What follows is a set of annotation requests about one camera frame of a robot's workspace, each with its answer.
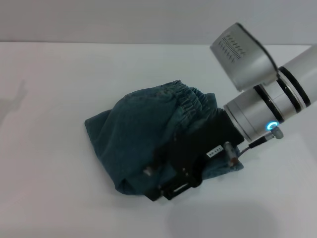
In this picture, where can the blue denim shorts cartoon print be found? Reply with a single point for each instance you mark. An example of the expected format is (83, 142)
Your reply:
(128, 134)

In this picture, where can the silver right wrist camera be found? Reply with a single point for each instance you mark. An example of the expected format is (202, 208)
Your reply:
(244, 58)

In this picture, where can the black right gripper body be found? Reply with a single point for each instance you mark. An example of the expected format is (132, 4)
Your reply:
(205, 143)

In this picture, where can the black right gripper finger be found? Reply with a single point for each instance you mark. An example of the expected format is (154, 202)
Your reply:
(157, 161)
(171, 189)

